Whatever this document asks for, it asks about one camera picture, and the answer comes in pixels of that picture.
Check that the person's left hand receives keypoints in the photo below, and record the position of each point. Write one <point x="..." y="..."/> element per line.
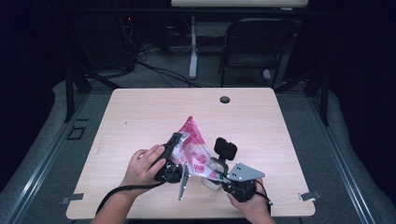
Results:
<point x="140" y="169"/>

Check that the glass seasoning jar black lid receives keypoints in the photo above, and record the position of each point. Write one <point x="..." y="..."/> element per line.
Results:
<point x="213" y="182"/>

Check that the grey table bracket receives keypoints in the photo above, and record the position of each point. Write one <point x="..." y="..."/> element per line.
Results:
<point x="73" y="197"/>
<point x="308" y="196"/>

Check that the black folding chair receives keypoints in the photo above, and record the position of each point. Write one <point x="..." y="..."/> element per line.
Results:
<point x="258" y="29"/>

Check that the person's right hand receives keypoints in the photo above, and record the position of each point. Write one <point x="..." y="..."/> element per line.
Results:
<point x="257" y="207"/>

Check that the white desk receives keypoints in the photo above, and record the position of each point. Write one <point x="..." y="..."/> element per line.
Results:
<point x="193" y="46"/>

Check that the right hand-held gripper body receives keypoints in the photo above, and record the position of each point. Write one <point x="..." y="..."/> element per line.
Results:
<point x="243" y="172"/>

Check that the dark cabinet with red light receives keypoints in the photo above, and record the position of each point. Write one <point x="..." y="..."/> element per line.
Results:
<point x="102" y="40"/>

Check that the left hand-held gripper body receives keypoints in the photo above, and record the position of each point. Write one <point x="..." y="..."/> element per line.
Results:
<point x="169" y="172"/>

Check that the black frame post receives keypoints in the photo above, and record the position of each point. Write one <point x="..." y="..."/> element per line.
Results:
<point x="69" y="93"/>
<point x="324" y="99"/>

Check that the red and white plastic bag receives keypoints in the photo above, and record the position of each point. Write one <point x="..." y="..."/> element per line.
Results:
<point x="193" y="146"/>

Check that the aluminium floor rail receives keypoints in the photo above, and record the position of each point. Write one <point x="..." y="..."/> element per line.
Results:
<point x="46" y="155"/>
<point x="339" y="161"/>

